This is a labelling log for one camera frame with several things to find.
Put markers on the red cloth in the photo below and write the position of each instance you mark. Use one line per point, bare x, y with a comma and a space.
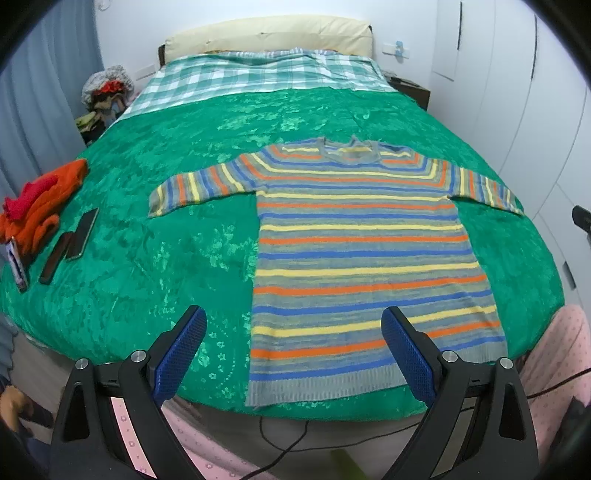
25, 201

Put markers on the black smartphone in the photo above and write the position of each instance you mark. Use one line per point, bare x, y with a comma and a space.
83, 233

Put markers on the cream pillow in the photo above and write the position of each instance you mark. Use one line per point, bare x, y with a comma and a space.
277, 32

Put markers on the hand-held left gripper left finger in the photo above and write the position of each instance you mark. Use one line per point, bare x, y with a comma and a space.
182, 350

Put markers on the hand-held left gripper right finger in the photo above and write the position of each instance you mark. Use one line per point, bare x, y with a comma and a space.
408, 355

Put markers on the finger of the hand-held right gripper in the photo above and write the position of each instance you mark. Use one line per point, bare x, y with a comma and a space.
582, 219

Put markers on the striped knit sweater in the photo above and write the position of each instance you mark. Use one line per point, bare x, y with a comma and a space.
360, 258

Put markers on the grey curtain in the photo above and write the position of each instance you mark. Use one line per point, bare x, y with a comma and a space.
41, 101

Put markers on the pile of mixed clothes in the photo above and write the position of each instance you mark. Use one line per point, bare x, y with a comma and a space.
99, 115

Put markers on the green checked bed sheet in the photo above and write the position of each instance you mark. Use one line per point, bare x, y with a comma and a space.
207, 81

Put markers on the white wardrobe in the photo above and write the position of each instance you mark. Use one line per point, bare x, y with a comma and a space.
521, 92

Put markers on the orange clothes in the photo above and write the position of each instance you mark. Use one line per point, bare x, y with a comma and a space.
41, 230

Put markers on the dark phone case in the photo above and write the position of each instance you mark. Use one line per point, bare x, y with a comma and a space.
56, 258

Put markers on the pink dotted pajama pants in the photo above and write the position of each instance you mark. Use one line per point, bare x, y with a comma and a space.
568, 346

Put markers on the white wall socket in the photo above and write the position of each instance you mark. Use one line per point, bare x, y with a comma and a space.
397, 50

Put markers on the green floral blanket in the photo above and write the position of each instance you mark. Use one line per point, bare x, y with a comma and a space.
184, 152

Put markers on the small white blue box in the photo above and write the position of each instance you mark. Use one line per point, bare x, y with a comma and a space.
17, 265

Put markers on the dark wooden nightstand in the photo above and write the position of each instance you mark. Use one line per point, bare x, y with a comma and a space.
413, 90

